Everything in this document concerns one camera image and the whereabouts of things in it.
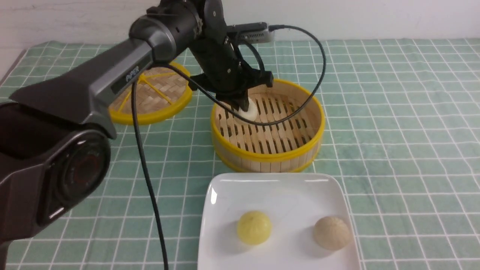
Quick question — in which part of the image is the black cable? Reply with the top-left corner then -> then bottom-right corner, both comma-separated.
130,25 -> 327,270

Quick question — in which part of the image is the yellow rimmed bamboo steamer basket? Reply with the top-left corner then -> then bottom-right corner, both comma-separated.
210,79 -> 326,173

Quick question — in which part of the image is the yellow steamed bun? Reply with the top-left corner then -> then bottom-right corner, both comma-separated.
236,211 -> 273,246

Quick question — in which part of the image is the white steamed bun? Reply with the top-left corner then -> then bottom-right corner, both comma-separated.
217,97 -> 258,124

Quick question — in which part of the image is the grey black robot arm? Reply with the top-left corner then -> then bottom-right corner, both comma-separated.
0,0 -> 274,264

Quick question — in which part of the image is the white square plate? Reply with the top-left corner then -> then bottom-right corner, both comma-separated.
197,173 -> 361,270

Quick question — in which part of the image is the yellow rimmed bamboo steamer lid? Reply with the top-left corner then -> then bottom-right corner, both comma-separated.
109,67 -> 192,125

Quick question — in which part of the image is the green checkered tablecloth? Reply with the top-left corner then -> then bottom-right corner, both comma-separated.
1,39 -> 480,270

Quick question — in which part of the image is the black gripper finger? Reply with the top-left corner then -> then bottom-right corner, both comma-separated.
223,99 -> 238,111
237,96 -> 250,111

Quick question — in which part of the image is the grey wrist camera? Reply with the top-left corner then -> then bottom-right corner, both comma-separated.
226,22 -> 275,44

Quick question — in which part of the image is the beige steamed bun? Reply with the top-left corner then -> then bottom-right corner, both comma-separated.
313,216 -> 353,251

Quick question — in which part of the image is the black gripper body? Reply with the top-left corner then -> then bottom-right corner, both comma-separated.
189,32 -> 274,100

